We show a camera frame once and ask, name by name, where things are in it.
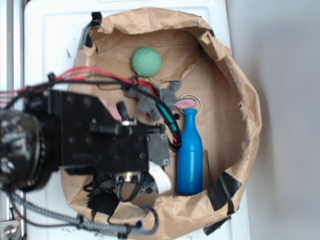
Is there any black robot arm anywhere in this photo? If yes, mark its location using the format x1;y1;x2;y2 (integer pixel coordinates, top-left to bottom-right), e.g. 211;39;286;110
0;89;170;192

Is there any grey plush bunny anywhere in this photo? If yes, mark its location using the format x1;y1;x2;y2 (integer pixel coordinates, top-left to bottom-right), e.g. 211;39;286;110
125;81;196;122

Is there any red and black wire bundle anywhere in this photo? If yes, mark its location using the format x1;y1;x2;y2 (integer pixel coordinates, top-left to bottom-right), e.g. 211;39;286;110
0;66;183;152

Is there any brown paper bag tray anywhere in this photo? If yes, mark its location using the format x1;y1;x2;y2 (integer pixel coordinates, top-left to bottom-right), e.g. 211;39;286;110
61;7;262;240

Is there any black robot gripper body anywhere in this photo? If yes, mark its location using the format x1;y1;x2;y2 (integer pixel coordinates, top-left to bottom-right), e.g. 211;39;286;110
46;90;172;194

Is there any aluminium frame rail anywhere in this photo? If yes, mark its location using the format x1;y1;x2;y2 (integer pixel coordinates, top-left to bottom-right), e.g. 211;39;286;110
0;0;27;240

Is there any grey braided cable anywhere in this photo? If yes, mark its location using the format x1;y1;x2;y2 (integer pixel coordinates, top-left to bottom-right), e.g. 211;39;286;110
7;191;160;239

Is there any metal corner bracket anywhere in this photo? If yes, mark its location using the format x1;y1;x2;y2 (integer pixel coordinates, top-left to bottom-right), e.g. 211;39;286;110
0;220;22;240

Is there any green dimpled ball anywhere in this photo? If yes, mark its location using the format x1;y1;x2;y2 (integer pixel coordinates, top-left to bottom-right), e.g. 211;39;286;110
131;46;162;77

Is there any pink plush bunny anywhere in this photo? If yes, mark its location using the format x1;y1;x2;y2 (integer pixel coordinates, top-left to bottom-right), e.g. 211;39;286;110
98;97;122;121

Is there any blue plastic bottle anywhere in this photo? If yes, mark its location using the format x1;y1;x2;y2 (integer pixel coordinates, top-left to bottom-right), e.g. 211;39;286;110
176;108;203;195

